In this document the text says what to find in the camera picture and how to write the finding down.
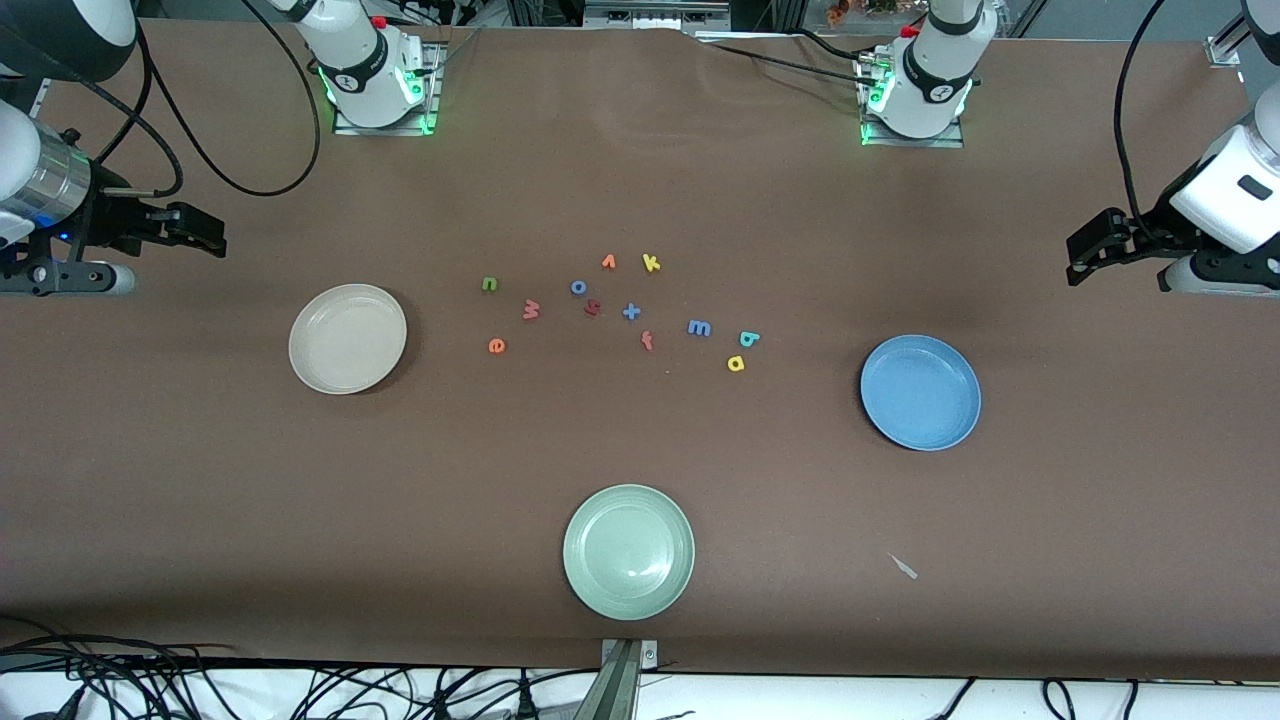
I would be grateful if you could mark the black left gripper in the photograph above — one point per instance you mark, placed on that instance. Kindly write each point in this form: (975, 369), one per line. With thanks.
(1146, 228)

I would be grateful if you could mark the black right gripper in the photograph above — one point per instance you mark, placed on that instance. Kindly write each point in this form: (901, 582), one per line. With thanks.
(108, 221)

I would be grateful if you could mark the blue foam letter m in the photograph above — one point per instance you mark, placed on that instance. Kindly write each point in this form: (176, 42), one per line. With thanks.
(699, 325)

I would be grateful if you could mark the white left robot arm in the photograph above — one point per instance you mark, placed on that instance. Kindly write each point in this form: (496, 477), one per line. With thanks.
(935, 70)

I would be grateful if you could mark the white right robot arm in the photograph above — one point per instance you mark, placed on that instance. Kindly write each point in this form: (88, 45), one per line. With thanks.
(365, 60)

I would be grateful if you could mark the beige round plate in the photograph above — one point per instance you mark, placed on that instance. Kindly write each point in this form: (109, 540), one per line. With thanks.
(347, 340)

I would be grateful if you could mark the blue round plate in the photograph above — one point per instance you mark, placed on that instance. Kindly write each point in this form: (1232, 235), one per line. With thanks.
(920, 392)

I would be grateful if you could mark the small orange background object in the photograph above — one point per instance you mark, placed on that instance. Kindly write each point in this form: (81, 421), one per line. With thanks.
(840, 10)

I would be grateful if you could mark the small white tape scrap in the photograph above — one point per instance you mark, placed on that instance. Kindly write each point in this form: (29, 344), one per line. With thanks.
(903, 566)

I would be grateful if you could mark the brown table cover sheet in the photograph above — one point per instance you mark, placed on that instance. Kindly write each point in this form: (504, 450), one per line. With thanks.
(640, 180)

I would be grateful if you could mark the dark background rack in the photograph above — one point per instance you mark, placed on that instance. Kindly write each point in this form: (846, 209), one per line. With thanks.
(650, 12)

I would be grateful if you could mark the pale green round plate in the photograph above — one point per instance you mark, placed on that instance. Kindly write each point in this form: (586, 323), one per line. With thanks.
(628, 552)

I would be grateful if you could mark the aluminium profile beam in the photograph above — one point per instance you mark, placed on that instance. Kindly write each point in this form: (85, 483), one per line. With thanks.
(622, 680)

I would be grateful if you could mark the aluminium frame rail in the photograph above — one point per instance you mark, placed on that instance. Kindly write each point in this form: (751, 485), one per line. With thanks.
(1228, 45)
(38, 97)

